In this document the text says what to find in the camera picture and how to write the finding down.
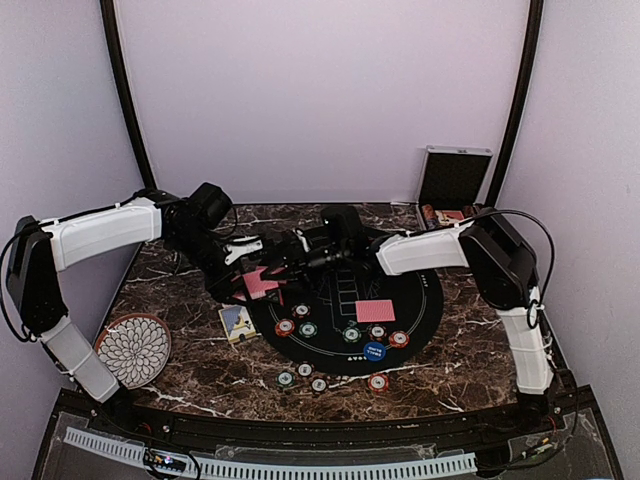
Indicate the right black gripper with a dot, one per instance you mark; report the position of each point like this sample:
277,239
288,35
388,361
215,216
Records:
297,263

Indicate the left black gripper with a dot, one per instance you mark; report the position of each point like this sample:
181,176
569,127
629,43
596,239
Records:
220,292

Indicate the red playing card deck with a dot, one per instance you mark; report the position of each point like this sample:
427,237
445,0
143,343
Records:
260,289

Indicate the green poker chip stack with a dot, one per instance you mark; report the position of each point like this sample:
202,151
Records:
285,379

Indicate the blue small blind button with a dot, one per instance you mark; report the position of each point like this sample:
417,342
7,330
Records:
374,351

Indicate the red poker chip stack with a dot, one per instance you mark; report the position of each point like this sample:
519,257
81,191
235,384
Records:
378,382

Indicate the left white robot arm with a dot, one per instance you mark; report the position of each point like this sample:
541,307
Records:
40,249

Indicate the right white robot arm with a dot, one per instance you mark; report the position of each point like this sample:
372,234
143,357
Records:
503,266

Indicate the yellow playing card box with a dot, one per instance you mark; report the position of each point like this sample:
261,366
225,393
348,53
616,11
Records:
237,324

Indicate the round black poker mat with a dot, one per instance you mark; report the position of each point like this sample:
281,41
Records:
418,304

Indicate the floral ceramic plate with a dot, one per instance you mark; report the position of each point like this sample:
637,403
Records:
135,348

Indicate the aluminium poker chip case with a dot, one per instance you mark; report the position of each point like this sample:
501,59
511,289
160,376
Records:
450,179

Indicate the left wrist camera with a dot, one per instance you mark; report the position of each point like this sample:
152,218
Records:
238,248

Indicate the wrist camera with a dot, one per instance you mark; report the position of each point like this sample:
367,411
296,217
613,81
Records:
238,248
342,230

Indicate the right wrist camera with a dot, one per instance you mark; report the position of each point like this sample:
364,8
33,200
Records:
342,230

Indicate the white slotted cable duct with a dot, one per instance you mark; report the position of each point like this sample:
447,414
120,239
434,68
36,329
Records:
244,463

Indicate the left black frame post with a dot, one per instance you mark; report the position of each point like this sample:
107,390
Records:
123,89

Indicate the black frame post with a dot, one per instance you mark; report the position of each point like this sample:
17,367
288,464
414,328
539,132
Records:
123,89
521,89

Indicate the right black frame post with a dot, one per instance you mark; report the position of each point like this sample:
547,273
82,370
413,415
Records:
521,89

